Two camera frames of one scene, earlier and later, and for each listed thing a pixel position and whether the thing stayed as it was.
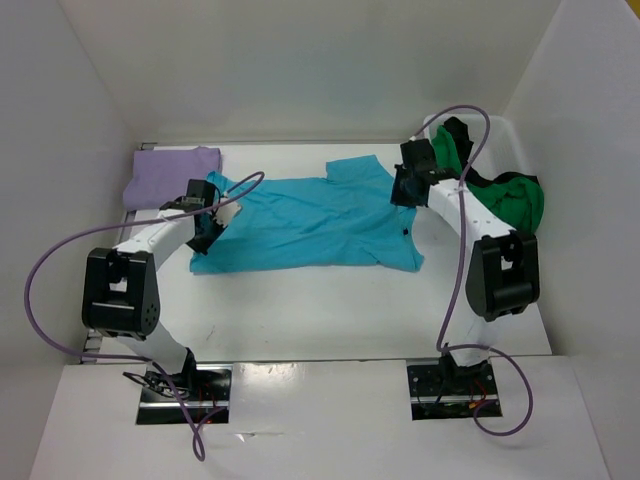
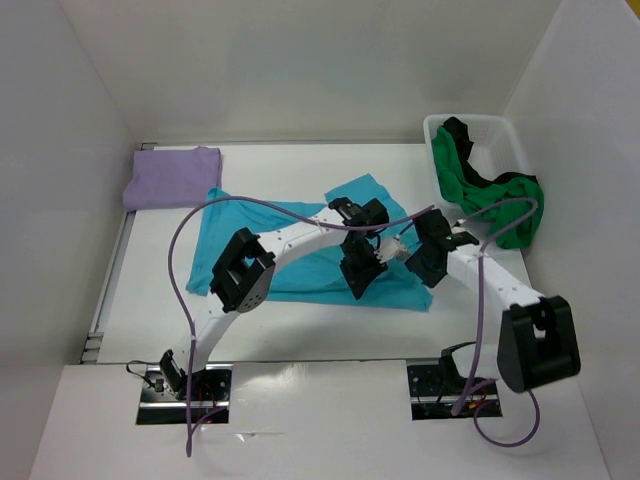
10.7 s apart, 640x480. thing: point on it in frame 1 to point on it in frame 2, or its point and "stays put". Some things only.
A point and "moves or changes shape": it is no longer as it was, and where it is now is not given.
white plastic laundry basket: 500,153 stays put
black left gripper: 201,247 to 358,280
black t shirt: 460,131 stays put
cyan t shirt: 344,220 moves or changes shape
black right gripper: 397,197 to 415,262
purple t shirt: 158,177 stays put
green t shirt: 519,202 stays put
